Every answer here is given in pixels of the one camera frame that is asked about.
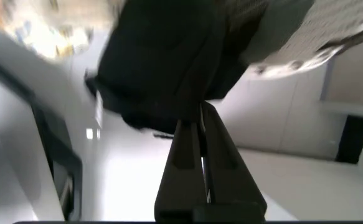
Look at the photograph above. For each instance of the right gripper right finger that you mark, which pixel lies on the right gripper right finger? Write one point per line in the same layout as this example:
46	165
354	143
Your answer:
231	180

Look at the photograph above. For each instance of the white laundry basket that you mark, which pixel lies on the white laundry basket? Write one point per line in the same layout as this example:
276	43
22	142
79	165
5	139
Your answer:
309	40

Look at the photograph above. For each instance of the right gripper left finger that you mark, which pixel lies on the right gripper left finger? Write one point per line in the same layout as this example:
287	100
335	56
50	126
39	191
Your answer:
181	180

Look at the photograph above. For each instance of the black garment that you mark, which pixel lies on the black garment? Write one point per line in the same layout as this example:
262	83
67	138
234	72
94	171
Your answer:
168	62

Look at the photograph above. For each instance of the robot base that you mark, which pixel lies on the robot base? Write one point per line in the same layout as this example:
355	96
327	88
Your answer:
56	168

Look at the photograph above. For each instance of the cream printed garment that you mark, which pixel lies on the cream printed garment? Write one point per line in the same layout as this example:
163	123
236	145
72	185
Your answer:
59	31

